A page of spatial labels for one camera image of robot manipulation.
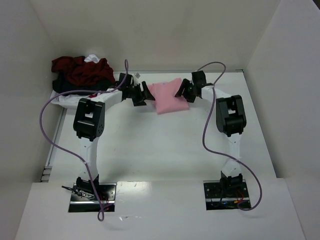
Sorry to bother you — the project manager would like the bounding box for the pink t shirt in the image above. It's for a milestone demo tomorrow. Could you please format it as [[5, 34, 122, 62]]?
[[147, 78, 189, 115]]

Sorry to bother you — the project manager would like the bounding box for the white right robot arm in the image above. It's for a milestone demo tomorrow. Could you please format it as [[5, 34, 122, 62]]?
[[175, 70, 247, 195]]

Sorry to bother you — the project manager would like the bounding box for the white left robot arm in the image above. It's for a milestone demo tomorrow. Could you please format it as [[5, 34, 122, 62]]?
[[73, 73, 155, 196]]

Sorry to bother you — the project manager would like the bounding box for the white t shirt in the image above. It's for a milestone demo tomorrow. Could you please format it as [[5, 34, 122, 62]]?
[[84, 54, 101, 64]]

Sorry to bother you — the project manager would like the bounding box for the dark red t shirt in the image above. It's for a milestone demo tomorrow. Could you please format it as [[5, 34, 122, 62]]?
[[51, 56, 116, 87]]

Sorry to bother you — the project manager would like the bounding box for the white plastic laundry basket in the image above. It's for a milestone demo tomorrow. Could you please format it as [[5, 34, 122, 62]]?
[[50, 90, 100, 109]]

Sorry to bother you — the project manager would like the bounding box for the black t shirt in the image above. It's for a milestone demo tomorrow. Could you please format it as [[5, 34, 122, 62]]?
[[52, 73, 115, 96]]

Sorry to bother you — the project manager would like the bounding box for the aluminium rail at table edge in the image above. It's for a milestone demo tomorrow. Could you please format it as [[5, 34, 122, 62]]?
[[113, 69, 244, 75]]

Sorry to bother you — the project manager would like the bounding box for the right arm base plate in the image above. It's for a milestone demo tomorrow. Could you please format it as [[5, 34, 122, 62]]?
[[203, 180, 251, 211]]

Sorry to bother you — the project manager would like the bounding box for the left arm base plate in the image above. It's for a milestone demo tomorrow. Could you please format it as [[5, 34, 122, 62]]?
[[67, 183, 117, 213]]

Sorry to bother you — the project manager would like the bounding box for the left side aluminium rail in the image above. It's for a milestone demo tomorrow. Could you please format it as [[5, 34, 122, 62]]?
[[40, 108, 66, 183]]

